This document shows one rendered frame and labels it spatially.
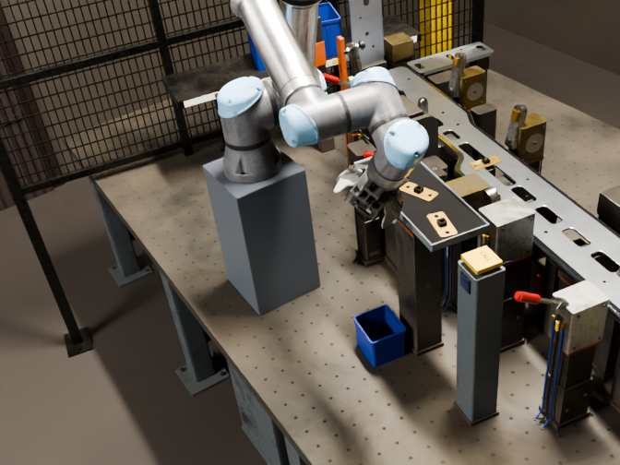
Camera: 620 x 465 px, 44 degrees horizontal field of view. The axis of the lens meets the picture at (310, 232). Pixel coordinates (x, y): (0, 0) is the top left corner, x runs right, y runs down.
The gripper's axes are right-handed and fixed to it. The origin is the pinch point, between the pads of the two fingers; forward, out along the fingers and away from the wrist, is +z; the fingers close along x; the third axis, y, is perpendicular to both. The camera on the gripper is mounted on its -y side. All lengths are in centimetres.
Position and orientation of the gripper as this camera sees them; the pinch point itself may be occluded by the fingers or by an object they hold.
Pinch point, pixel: (367, 199)
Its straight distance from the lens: 164.6
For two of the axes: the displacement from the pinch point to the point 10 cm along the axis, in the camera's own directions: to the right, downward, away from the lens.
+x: 8.0, 6.0, -0.5
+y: -5.8, 7.4, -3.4
